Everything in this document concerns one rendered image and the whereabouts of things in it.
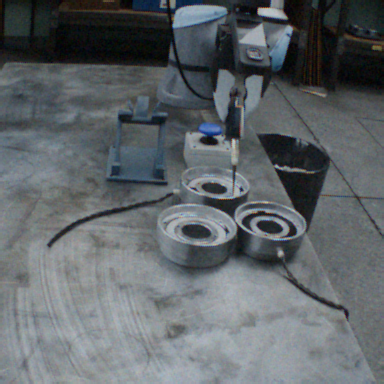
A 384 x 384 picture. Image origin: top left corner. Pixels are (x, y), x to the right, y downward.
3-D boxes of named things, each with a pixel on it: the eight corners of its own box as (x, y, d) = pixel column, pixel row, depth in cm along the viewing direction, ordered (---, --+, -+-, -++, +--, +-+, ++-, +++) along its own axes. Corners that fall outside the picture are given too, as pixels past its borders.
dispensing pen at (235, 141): (226, 192, 90) (229, 83, 92) (221, 195, 94) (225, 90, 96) (240, 193, 90) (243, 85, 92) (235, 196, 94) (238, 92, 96)
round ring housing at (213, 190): (238, 190, 101) (242, 167, 99) (251, 223, 92) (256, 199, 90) (174, 187, 99) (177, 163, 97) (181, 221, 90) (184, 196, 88)
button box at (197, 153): (229, 175, 106) (233, 149, 103) (187, 173, 104) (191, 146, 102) (221, 155, 113) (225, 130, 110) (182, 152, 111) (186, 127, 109)
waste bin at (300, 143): (315, 276, 223) (342, 175, 204) (231, 276, 218) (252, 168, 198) (294, 229, 253) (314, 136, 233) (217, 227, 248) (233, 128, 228)
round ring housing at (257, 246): (221, 225, 90) (226, 200, 88) (286, 224, 93) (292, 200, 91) (241, 266, 81) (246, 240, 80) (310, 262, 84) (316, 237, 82)
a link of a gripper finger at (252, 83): (254, 113, 99) (256, 62, 95) (260, 127, 94) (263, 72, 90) (235, 113, 99) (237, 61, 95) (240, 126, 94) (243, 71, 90)
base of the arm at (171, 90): (154, 86, 145) (159, 48, 140) (216, 90, 147) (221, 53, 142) (158, 107, 131) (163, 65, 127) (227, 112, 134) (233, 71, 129)
